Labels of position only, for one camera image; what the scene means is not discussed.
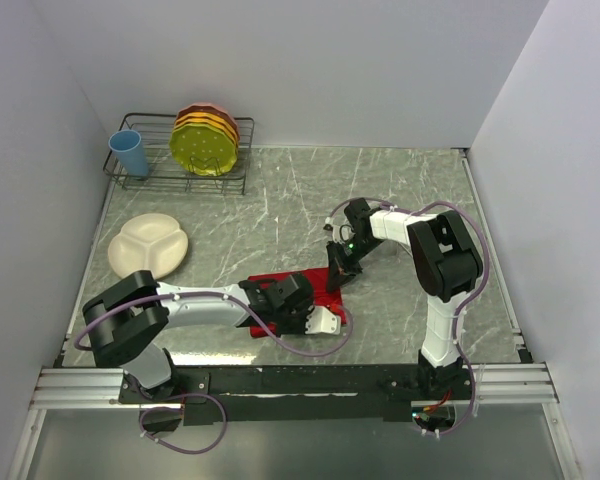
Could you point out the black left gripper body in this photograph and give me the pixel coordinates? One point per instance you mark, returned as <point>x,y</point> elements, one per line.
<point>292,321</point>

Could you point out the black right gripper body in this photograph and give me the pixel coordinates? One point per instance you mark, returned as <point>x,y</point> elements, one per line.
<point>348,255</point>

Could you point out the red cloth napkin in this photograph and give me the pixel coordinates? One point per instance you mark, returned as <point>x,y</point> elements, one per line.
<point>325,290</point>

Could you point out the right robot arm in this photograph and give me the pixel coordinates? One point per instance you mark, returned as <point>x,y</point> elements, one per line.
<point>448,267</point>

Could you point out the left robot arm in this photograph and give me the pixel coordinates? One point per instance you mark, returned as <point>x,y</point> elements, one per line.
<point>122,322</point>

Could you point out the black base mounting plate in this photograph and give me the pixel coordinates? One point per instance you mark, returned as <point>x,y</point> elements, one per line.
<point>210,394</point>

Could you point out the cream divided plate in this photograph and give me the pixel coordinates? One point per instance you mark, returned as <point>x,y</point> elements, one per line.
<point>152,241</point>

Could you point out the yellow-green dotted plate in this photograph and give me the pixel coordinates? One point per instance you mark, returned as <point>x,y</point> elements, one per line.
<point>203,151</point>

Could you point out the orange striped plate stack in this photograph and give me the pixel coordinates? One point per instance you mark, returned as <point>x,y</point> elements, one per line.
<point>207,114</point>

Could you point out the blue plastic cup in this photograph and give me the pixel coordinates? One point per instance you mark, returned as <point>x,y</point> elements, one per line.
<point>128,148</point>

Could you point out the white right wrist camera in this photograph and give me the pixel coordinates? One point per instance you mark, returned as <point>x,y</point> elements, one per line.
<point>340,233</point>

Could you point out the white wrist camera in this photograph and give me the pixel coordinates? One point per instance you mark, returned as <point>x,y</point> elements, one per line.
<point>322,321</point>
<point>340,233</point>

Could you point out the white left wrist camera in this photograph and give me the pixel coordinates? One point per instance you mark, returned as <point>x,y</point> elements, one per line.
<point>322,321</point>

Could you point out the black wire dish rack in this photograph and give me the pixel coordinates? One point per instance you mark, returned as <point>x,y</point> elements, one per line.
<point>165,173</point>

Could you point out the aluminium frame rail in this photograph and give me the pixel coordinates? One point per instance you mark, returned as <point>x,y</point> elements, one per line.
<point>92,388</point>

